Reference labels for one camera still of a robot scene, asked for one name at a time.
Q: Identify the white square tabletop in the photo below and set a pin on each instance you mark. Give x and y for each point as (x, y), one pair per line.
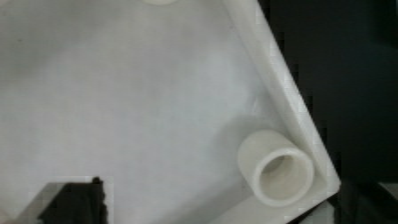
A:
(149, 101)

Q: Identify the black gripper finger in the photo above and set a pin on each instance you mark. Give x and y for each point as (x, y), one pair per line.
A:
(76, 206)

